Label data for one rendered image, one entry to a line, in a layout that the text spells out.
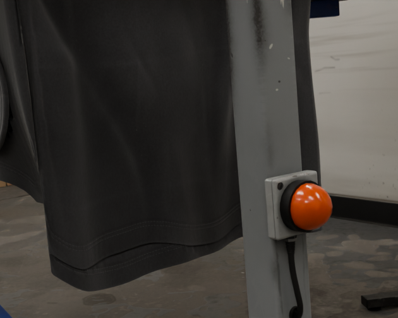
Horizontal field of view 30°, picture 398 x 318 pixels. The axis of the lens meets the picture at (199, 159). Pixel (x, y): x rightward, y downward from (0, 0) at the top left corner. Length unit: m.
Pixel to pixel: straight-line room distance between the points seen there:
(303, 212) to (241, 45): 0.14
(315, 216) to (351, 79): 2.81
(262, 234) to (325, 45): 2.89
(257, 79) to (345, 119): 2.84
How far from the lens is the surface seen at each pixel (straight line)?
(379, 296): 2.30
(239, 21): 0.61
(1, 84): 0.82
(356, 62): 3.36
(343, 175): 3.48
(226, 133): 0.94
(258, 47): 0.59
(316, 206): 0.58
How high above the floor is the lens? 0.77
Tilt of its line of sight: 7 degrees down
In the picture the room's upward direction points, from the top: 5 degrees counter-clockwise
